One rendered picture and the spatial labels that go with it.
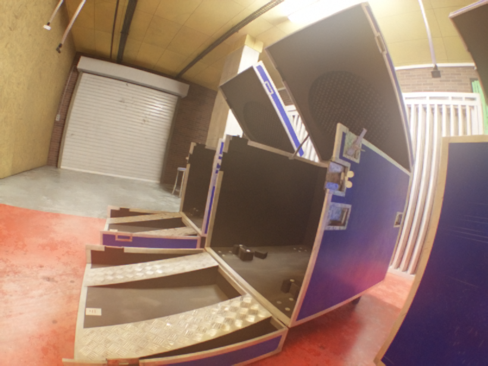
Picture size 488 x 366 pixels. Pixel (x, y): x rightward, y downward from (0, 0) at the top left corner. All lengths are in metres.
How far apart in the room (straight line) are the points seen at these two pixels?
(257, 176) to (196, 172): 1.03
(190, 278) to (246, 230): 0.61
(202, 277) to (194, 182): 1.40
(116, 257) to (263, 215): 1.09
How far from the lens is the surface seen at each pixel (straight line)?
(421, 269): 0.76
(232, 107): 2.68
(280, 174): 1.74
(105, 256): 1.46
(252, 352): 0.90
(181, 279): 1.28
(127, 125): 6.39
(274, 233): 1.84
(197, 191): 2.52
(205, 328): 0.91
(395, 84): 1.42
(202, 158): 2.49
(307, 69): 1.68
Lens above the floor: 0.72
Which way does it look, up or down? 2 degrees down
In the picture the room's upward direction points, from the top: 11 degrees clockwise
